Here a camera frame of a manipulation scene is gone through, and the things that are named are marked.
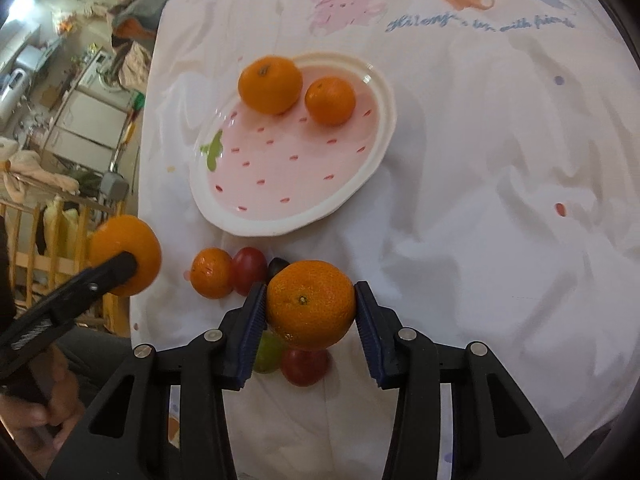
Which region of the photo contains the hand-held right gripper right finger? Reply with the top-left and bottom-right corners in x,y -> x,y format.
354,280 -> 566,480

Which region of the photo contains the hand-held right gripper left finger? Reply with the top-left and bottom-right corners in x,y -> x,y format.
47,282 -> 268,480

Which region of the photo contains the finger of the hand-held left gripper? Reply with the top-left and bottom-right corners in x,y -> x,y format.
27,251 -> 139,331

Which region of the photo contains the green tomato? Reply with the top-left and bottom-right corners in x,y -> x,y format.
252,330 -> 287,375

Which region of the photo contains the red cherry tomato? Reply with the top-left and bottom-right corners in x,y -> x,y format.
280,348 -> 331,387
230,247 -> 268,297

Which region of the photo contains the large orange mandarin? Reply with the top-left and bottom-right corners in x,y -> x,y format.
266,260 -> 357,352

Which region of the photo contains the small orange mandarin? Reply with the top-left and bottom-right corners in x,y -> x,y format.
190,248 -> 234,300

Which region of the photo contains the pink strawberry-print plate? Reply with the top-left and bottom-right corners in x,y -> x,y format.
189,51 -> 397,238

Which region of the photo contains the person's left hand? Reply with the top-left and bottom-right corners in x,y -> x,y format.
0,347 -> 87,463

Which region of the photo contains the beige cloth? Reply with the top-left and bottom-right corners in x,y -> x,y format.
0,137 -> 81,203

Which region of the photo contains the white cabinet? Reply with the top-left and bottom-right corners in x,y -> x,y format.
47,77 -> 132,152

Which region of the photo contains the white printed tablecloth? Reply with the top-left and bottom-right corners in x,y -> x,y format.
127,0 -> 640,480

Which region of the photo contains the pile of clothes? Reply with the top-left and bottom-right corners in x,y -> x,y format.
107,0 -> 168,93

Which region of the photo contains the wooden crib rail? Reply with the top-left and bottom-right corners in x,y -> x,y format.
0,199 -> 126,336

